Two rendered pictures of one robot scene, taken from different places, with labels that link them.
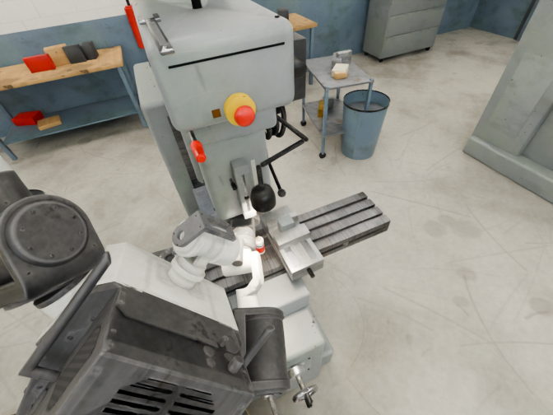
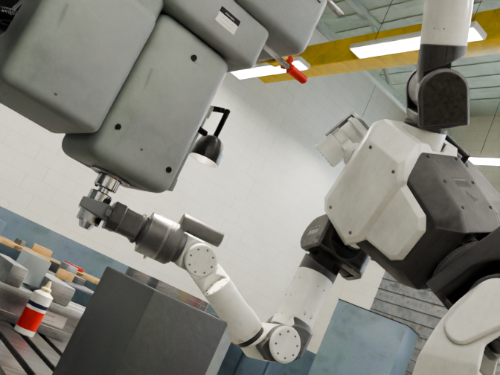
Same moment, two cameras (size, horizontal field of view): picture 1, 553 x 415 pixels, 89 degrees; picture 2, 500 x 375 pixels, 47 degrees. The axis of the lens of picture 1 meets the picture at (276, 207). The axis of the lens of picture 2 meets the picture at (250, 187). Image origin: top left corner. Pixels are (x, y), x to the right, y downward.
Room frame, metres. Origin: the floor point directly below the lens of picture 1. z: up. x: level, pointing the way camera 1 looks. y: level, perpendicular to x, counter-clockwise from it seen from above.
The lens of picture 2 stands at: (0.76, 1.32, 1.15)
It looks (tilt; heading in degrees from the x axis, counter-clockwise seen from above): 12 degrees up; 256
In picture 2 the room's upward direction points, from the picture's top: 25 degrees clockwise
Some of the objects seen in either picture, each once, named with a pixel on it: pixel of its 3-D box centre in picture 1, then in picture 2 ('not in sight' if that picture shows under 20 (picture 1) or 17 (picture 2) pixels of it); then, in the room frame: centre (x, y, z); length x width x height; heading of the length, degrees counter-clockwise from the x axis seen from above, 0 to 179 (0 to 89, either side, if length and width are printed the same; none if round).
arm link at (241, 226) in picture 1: (243, 230); (135, 228); (0.64, 0.13, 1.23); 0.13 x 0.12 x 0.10; 90
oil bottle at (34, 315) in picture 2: (259, 244); (36, 306); (0.74, 0.09, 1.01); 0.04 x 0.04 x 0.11
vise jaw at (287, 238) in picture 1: (291, 236); (48, 286); (0.74, -0.05, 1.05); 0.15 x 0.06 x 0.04; 111
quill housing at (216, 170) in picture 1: (232, 162); (145, 106); (0.74, 0.13, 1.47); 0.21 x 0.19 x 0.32; 109
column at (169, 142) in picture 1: (224, 196); not in sight; (1.32, 0.33, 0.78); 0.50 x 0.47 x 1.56; 19
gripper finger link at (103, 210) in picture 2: not in sight; (95, 207); (0.73, 0.16, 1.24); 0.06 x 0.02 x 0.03; 0
